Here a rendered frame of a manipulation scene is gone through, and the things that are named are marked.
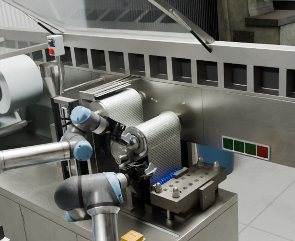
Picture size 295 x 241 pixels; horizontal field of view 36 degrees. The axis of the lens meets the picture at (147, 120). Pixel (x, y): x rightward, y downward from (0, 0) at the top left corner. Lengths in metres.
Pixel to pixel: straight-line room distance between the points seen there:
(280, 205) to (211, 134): 1.89
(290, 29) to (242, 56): 5.43
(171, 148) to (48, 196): 0.72
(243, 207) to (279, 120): 2.04
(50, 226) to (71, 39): 1.10
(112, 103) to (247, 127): 0.66
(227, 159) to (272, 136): 2.37
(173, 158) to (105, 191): 0.76
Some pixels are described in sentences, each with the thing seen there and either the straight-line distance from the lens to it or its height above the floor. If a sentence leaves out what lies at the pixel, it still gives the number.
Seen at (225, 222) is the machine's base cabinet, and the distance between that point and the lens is 2.35.
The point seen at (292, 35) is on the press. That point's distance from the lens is 7.54.
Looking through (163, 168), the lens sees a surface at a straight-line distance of 2.24.
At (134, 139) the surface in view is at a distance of 2.11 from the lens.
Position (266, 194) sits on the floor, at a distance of 4.21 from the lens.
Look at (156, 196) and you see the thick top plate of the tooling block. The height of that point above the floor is 1.02.
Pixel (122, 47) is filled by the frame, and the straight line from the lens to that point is 2.52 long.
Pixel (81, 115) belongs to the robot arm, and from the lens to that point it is 1.87.
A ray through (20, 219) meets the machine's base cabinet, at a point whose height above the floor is 0.71.
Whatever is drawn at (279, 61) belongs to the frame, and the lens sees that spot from 1.98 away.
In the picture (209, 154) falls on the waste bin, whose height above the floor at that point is 0.24.
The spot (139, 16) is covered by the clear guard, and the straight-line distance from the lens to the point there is 2.14.
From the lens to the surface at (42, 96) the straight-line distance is 2.97.
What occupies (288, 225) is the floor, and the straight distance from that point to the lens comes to 3.81.
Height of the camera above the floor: 2.07
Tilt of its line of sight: 20 degrees down
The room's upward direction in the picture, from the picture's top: 5 degrees counter-clockwise
